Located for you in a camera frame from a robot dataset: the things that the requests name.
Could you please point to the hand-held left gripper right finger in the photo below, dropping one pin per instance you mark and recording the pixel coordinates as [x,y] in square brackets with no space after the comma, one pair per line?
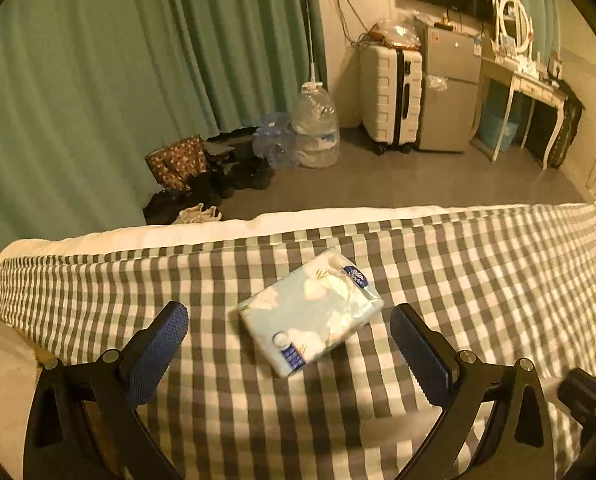
[422,355]

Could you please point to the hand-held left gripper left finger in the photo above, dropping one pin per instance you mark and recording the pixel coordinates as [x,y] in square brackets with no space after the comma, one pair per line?
[158,347]

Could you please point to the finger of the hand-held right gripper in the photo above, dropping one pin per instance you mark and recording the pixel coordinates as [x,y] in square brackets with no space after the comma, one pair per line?
[590,395]

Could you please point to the light blue tissue pack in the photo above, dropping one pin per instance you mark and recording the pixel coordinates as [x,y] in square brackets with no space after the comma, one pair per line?
[313,310]

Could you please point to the grey checked cloth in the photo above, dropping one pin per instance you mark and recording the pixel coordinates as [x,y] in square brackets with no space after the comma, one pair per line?
[477,270]

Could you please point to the white bed sheet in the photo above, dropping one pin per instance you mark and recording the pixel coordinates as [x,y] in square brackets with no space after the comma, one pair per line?
[128,237]

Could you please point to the white sneaker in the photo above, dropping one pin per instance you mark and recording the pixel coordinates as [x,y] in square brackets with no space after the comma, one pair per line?
[188,216]
[210,211]

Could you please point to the black shoe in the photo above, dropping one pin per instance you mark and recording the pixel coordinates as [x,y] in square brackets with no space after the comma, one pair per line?
[163,207]
[208,187]
[250,175]

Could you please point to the brown spotted bag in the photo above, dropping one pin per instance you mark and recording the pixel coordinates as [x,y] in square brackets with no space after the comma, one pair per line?
[178,162]

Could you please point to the blue waste bin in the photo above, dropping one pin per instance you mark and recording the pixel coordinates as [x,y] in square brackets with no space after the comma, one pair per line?
[497,132]

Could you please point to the blue plastic bag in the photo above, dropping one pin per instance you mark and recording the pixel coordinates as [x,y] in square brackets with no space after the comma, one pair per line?
[275,140]

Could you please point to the silver mini fridge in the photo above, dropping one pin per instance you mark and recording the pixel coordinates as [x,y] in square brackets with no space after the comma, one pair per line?
[447,110]

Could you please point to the large clear water bottle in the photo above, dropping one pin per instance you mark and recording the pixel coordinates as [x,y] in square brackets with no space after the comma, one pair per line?
[315,125]

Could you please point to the white suitcase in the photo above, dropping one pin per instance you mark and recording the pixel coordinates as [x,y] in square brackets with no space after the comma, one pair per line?
[382,95]

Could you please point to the dark patterned bag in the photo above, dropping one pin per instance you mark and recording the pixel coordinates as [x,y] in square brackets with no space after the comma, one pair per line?
[567,130]

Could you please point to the green curtain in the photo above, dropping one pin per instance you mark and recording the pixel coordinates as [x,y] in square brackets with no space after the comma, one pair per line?
[103,85]
[542,0]

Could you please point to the white dressing table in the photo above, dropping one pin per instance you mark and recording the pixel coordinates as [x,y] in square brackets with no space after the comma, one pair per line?
[527,82]

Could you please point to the clear plastic bag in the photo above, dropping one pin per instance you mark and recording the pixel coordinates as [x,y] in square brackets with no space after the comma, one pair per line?
[392,32]

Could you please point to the white oval mirror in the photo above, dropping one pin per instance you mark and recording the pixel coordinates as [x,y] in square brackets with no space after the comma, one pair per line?
[512,20]

